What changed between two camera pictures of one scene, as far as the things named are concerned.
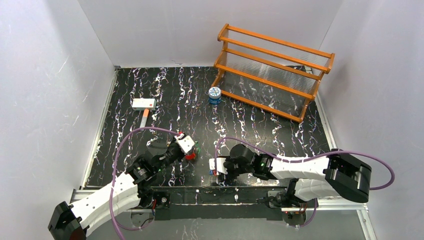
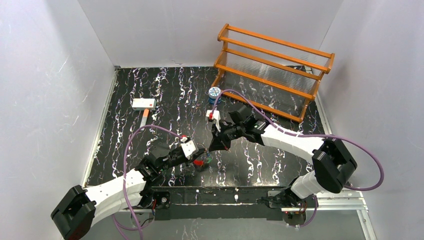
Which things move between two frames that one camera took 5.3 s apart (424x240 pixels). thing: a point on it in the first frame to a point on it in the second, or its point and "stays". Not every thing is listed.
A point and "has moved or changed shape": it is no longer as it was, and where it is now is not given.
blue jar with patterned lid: (214, 93) stays
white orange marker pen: (143, 121) stays
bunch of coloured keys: (190, 156) has moved or changed shape
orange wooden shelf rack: (274, 76) stays
